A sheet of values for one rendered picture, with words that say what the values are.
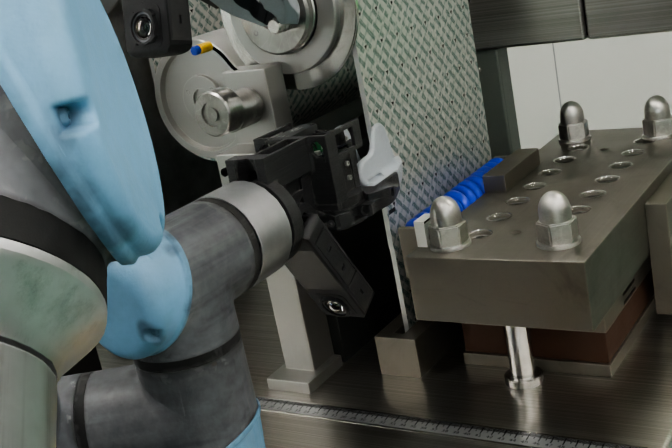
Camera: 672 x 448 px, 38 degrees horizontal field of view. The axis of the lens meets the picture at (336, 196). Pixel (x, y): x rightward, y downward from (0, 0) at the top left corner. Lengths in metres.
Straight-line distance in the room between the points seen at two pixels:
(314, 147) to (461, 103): 0.29
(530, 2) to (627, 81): 2.48
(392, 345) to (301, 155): 0.24
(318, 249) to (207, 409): 0.17
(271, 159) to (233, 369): 0.16
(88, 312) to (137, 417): 0.38
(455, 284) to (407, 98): 0.20
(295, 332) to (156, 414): 0.29
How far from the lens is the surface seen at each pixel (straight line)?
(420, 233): 0.86
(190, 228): 0.65
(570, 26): 1.12
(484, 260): 0.82
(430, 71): 0.98
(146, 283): 0.61
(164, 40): 0.71
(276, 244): 0.70
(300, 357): 0.95
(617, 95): 3.63
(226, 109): 0.84
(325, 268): 0.78
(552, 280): 0.80
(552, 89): 3.70
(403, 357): 0.92
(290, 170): 0.75
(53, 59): 0.29
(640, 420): 0.82
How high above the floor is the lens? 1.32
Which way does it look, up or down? 15 degrees down
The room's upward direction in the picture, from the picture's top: 11 degrees counter-clockwise
